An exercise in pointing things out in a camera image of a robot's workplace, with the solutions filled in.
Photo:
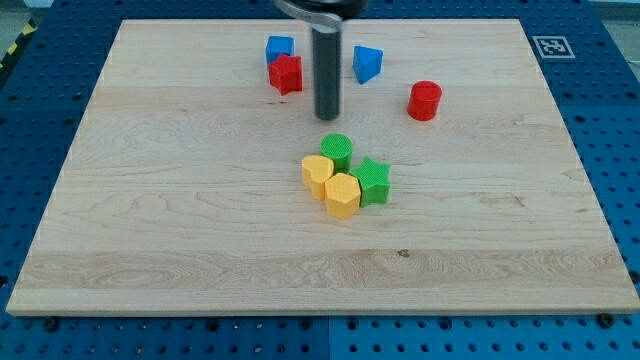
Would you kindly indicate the wooden board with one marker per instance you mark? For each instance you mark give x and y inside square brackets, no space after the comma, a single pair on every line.
[182,192]

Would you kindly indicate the blue triangle block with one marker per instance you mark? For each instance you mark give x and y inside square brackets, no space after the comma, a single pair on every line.
[367,63]

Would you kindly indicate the green star block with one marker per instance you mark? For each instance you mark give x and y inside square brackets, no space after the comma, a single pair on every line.
[374,181]

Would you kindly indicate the red star block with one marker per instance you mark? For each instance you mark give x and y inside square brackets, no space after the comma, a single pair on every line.
[286,74]

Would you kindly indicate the yellow heart block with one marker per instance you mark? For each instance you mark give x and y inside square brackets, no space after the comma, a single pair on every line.
[316,171]

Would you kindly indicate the blue cube block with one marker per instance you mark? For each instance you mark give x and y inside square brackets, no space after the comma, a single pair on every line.
[278,45]

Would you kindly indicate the green cylinder block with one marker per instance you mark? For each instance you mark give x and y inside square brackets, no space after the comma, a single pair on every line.
[338,148]

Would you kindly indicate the dark robot end-effector mount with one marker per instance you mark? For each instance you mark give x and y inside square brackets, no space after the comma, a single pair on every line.
[335,9]

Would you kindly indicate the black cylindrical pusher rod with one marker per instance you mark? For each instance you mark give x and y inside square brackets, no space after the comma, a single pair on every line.
[326,57]

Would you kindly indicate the white fiducial marker tag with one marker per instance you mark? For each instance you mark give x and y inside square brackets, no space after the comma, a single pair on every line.
[553,47]

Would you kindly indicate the red cylinder block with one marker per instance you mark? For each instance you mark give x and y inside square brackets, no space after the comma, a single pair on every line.
[424,100]

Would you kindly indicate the yellow hexagon block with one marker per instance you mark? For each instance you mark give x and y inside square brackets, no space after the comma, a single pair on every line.
[343,196]

